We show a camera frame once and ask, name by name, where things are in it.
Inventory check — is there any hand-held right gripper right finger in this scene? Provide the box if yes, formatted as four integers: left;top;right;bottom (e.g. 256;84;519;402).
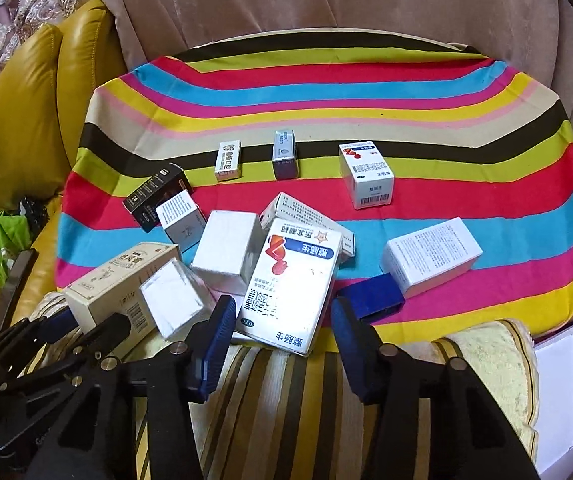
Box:
331;297;542;480

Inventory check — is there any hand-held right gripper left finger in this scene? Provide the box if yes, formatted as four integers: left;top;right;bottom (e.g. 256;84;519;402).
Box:
26;295;237;480

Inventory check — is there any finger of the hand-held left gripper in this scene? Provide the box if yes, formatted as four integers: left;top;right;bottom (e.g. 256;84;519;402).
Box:
0;312;133;413
0;307;81;366

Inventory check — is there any beige box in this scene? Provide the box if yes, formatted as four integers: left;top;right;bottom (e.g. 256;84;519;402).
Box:
63;241;183;343

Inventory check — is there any blue box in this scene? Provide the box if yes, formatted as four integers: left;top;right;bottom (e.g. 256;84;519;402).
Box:
335;272;406;322

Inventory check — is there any plain white box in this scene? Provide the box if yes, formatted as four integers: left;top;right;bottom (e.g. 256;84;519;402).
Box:
139;257;217;342
190;209;266;297

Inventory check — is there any large white blue-band box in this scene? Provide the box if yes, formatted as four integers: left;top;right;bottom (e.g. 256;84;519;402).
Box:
236;217;343;358

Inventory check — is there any white fine-print box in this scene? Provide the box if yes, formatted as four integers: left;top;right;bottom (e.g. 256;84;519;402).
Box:
379;216;483;298
259;191;356;260

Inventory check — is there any black and white box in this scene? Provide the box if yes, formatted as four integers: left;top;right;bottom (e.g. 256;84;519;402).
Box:
155;190;210;253

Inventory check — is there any white red-mark barcode box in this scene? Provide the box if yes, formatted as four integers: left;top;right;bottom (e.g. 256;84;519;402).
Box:
339;141;395;210

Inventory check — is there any small white gold-logo box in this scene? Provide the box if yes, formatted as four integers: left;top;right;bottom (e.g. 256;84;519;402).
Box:
215;139;243;182

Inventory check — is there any small grey-blue box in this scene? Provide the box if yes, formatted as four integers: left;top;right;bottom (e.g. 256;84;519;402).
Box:
272;129;300;181

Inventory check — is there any white purple-edged cardboard box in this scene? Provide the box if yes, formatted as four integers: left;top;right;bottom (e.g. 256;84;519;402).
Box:
531;305;573;476

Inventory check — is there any brown striped beige towel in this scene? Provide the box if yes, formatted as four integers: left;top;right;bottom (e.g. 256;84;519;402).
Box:
31;290;540;480

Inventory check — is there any green plastic bag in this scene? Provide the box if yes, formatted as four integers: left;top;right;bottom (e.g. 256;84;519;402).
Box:
0;210;34;283

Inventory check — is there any dark cloth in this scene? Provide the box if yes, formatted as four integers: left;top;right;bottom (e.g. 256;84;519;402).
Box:
19;195;50;241

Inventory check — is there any yellow leather sofa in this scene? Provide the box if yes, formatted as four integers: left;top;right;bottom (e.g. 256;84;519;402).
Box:
0;0;127;331

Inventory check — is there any multicolour striped cloth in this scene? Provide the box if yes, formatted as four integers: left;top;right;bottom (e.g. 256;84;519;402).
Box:
54;42;573;356

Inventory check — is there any embroidered mauve curtain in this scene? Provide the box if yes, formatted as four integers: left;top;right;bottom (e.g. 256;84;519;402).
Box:
0;0;92;126

